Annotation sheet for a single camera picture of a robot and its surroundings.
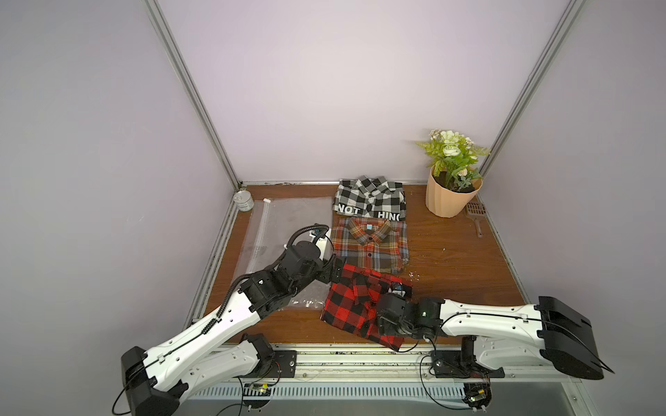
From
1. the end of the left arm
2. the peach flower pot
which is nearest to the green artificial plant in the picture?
the peach flower pot

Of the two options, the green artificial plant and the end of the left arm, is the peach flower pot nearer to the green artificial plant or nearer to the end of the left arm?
the green artificial plant

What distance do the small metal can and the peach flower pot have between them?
0.78 m

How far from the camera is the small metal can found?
1.12m

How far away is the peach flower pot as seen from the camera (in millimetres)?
970
